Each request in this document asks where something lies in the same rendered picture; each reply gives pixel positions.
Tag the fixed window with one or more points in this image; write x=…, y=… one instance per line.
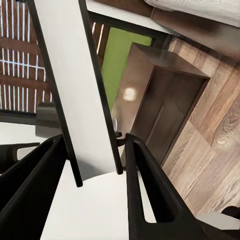
x=23, y=80

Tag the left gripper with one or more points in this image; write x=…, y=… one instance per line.
x=120, y=142

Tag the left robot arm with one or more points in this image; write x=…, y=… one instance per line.
x=10, y=154

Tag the bed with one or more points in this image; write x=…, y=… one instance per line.
x=213, y=23

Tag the hardback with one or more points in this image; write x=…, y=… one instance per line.
x=66, y=43

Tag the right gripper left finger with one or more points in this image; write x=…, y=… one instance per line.
x=28, y=188

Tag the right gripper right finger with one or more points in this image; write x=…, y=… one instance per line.
x=174, y=220

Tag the nightstand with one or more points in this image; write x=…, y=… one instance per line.
x=158, y=92

